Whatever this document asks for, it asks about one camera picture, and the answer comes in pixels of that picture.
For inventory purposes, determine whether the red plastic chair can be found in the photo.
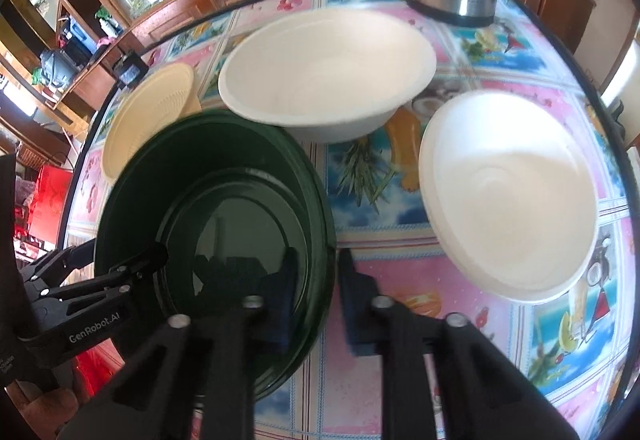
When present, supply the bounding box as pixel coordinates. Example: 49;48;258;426
20;163;76;246

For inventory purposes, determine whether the dark blue bag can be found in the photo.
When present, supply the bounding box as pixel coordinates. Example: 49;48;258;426
37;48;76;91

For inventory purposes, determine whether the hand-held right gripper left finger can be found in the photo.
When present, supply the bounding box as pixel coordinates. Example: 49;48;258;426
55;247;301;440

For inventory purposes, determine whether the small black device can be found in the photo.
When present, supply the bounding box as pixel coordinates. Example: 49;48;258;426
114;51;150;88

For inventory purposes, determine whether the dark green plastic bowl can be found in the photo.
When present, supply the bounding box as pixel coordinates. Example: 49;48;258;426
94;110;337;403

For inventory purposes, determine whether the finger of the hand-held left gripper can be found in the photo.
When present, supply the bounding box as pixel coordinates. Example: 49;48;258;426
40;244;169;321
20;239;98;293

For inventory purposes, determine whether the white paper bowl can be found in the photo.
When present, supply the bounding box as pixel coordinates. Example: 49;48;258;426
218;9;437;143
419;89;598;305

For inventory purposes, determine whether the cream plastic plate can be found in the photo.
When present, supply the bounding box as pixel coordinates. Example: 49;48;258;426
101;64;201;183

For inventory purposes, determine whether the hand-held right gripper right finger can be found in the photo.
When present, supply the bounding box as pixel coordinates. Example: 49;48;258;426
337;247;581;440

